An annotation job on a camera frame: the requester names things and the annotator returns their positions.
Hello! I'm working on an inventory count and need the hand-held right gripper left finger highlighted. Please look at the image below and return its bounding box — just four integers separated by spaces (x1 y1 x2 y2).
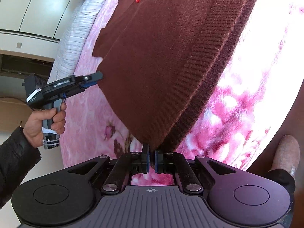
68 144 150 194

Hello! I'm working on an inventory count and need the person's left hand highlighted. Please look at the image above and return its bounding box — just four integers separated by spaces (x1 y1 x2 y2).
23 102 67 148

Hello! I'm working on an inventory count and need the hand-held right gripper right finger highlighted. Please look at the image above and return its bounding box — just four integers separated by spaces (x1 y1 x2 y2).
155 150 238 193

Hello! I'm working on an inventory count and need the pink floral blanket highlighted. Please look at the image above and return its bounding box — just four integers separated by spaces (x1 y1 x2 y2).
59 0 304 186

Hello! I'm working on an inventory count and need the white wardrobe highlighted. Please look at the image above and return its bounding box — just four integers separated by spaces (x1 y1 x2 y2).
0 0 80 41

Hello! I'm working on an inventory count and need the brown knit cardigan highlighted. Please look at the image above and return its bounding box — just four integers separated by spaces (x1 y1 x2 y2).
91 0 262 151

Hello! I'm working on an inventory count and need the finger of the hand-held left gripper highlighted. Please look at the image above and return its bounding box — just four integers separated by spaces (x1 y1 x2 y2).
71 71 104 86
64 81 97 94

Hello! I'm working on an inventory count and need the dark open shelf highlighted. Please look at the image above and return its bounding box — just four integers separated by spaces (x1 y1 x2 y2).
0 54 55 76

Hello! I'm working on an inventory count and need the beige slipper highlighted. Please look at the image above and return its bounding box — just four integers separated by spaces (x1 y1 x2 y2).
270 135 301 180

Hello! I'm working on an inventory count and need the person's left forearm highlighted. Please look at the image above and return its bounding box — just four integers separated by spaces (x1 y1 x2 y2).
0 126 42 210

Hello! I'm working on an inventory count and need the grey striped pillow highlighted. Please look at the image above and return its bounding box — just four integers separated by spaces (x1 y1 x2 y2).
49 0 106 82

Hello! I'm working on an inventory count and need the cardboard box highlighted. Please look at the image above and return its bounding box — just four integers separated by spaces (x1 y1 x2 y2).
0 96 35 132

